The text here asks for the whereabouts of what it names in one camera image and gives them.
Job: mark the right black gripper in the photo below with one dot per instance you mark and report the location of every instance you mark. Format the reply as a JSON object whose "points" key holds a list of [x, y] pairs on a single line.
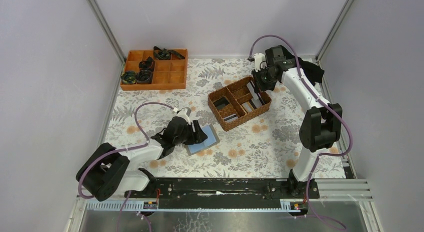
{"points": [[260, 81]]}

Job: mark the grey striped credit card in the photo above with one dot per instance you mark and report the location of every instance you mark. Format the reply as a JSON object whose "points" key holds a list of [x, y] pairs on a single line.
{"points": [[255, 95]]}

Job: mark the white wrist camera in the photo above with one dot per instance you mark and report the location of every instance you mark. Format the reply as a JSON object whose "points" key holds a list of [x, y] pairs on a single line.
{"points": [[185, 114], [260, 61]]}

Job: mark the cards stack in basket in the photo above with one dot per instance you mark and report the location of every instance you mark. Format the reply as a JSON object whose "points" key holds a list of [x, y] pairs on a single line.
{"points": [[252, 105]]}

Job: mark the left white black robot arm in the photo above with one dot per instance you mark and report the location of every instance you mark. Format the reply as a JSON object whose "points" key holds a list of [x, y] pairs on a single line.
{"points": [[110, 170]]}

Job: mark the black crumpled cloth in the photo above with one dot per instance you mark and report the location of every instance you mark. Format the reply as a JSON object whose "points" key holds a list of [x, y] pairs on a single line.
{"points": [[313, 72]]}

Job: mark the floral patterned table mat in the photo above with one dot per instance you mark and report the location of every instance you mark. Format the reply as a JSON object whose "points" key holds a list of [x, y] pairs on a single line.
{"points": [[268, 146]]}

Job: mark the brown wicker divided basket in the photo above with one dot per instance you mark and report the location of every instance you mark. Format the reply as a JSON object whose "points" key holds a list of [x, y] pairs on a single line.
{"points": [[237, 93]]}

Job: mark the black credit card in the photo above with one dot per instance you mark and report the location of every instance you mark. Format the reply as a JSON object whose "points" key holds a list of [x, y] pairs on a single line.
{"points": [[221, 103]]}

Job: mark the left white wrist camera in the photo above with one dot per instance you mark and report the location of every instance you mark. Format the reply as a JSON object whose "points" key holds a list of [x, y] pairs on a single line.
{"points": [[185, 114]]}

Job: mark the orange compartment tray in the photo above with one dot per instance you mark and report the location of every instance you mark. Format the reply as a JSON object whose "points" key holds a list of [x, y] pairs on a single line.
{"points": [[157, 69]]}

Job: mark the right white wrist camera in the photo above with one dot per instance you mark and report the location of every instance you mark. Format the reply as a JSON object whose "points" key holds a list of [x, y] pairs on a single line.
{"points": [[260, 61]]}

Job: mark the white VIP credit card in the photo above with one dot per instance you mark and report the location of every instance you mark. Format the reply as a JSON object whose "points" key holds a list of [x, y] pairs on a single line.
{"points": [[230, 118]]}

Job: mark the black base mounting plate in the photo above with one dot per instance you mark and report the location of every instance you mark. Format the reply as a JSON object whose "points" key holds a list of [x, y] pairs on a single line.
{"points": [[219, 193]]}

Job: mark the aluminium frame rail front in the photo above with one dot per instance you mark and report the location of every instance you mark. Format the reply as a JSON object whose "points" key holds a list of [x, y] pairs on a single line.
{"points": [[116, 202]]}

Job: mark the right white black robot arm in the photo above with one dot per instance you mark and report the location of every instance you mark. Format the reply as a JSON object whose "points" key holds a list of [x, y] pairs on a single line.
{"points": [[321, 126]]}

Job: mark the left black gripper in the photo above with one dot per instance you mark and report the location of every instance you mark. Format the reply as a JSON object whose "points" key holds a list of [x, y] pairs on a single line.
{"points": [[193, 133]]}

